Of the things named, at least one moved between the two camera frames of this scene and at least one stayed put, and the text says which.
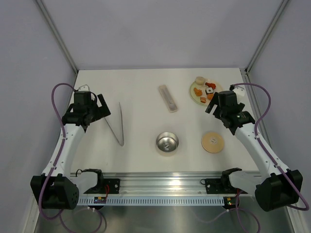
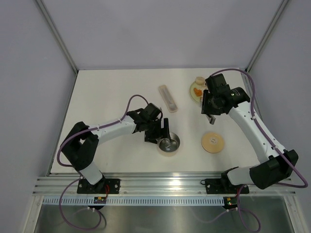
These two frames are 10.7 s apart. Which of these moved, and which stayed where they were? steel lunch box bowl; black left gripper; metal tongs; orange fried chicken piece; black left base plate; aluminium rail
Moved: black left gripper; metal tongs
Stayed: black left base plate; orange fried chicken piece; steel lunch box bowl; aluminium rail
